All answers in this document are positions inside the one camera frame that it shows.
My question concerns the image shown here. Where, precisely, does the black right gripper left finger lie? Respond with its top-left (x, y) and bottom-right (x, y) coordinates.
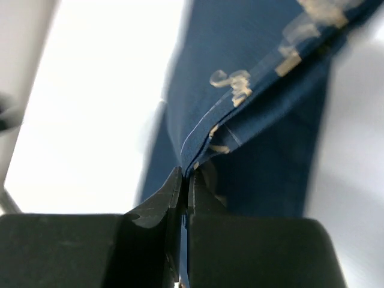
top-left (1, 167), bottom-right (182, 287)

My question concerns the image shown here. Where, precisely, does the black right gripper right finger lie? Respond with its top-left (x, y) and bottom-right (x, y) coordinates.
top-left (187, 172), bottom-right (346, 288)

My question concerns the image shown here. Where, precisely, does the blue whale placemat cloth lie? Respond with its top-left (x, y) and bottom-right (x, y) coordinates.
top-left (139, 1), bottom-right (380, 217)

